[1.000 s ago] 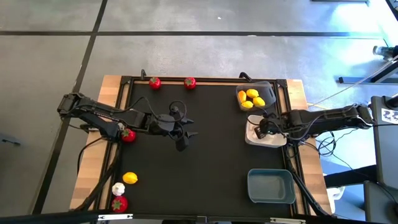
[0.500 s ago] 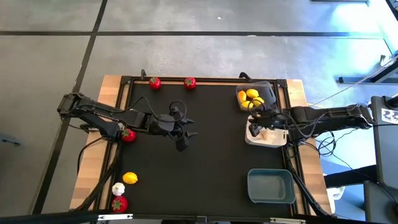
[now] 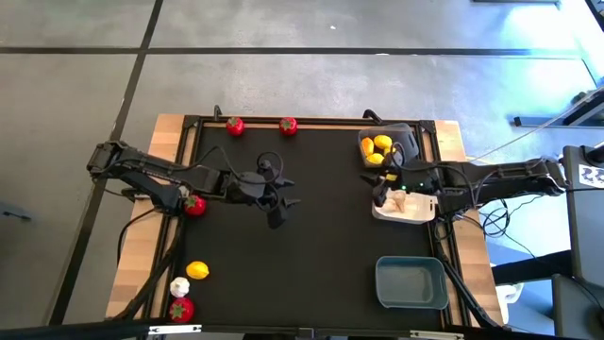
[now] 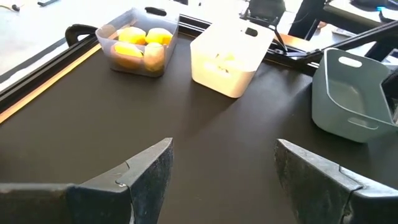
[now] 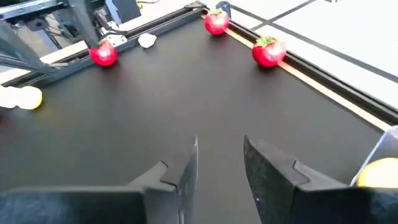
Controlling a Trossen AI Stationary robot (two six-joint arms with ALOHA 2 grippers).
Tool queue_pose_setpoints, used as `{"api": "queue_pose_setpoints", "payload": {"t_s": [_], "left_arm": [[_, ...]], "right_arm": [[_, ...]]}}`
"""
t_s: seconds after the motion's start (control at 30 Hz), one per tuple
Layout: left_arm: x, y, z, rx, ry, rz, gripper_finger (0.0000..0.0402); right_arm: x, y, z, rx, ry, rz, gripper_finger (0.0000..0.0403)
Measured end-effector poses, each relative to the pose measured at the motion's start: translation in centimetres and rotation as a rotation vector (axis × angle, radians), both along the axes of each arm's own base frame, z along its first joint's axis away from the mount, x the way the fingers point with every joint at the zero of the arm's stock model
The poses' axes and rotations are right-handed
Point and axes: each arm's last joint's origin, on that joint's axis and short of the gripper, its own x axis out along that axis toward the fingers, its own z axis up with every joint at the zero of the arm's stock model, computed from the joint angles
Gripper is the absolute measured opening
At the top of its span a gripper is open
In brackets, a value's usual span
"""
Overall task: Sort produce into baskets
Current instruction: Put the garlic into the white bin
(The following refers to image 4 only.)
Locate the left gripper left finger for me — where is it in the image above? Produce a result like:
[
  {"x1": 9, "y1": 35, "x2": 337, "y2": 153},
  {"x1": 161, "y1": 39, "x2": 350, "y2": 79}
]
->
[{"x1": 66, "y1": 137, "x2": 175, "y2": 224}]

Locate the yellow toy lemon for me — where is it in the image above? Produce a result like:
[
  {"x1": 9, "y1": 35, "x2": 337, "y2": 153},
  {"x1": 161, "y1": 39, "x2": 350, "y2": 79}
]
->
[
  {"x1": 143, "y1": 42, "x2": 166, "y2": 73},
  {"x1": 145, "y1": 27, "x2": 174, "y2": 46},
  {"x1": 118, "y1": 26, "x2": 147, "y2": 45},
  {"x1": 111, "y1": 42, "x2": 144, "y2": 70}
]

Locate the black aluminium table frame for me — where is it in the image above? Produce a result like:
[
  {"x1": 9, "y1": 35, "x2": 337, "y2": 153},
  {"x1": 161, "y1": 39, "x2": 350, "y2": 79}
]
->
[{"x1": 0, "y1": 14, "x2": 318, "y2": 116}]

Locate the grey side table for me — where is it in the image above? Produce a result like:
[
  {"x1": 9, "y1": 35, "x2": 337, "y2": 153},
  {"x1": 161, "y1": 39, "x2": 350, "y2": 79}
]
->
[{"x1": 323, "y1": 0, "x2": 398, "y2": 29}]

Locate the black table clamp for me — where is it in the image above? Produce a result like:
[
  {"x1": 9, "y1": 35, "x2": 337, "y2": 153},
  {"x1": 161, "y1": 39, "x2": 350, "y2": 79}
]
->
[{"x1": 64, "y1": 24, "x2": 99, "y2": 48}]

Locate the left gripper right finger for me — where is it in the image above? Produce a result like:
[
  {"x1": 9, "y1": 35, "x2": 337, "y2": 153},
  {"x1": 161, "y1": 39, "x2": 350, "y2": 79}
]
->
[{"x1": 274, "y1": 139, "x2": 398, "y2": 224}]

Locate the black diagonal frame brace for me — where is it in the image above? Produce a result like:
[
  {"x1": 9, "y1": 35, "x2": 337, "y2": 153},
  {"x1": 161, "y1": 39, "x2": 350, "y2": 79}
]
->
[{"x1": 306, "y1": 19, "x2": 398, "y2": 63}]

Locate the grey plastic basket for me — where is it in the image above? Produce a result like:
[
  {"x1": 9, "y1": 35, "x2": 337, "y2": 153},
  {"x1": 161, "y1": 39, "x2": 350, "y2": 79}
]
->
[{"x1": 312, "y1": 47, "x2": 398, "y2": 144}]

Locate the clear plastic basket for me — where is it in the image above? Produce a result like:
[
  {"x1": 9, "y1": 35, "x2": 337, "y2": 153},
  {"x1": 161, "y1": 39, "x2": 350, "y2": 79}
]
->
[{"x1": 95, "y1": 6, "x2": 180, "y2": 78}]

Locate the white plastic basket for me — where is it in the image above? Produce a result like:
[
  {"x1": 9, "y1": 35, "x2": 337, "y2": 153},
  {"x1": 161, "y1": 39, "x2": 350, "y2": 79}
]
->
[{"x1": 190, "y1": 19, "x2": 276, "y2": 99}]

